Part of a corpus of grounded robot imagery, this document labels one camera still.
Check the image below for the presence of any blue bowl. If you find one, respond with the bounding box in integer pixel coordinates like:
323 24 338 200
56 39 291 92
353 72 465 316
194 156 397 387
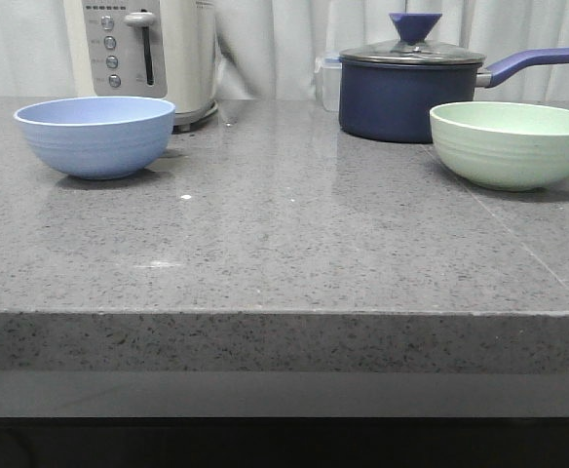
14 96 175 179

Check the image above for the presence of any green bowl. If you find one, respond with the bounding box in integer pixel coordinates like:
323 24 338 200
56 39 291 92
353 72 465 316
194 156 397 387
430 101 569 191

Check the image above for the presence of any dark blue saucepan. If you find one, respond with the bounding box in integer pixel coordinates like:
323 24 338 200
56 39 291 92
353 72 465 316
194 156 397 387
339 48 569 143

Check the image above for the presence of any clear plastic container blue lid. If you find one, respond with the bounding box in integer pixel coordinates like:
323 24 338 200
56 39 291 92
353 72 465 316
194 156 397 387
315 51 342 112

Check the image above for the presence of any white curtain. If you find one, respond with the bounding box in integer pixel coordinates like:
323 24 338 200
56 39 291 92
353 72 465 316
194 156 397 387
0 1 569 99

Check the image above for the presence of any cream toaster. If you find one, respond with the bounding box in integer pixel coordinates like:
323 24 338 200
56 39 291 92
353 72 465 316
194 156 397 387
63 0 217 132

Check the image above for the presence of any glass lid with blue knob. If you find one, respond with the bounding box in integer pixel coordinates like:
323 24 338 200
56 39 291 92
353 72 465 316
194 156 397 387
339 13 485 65

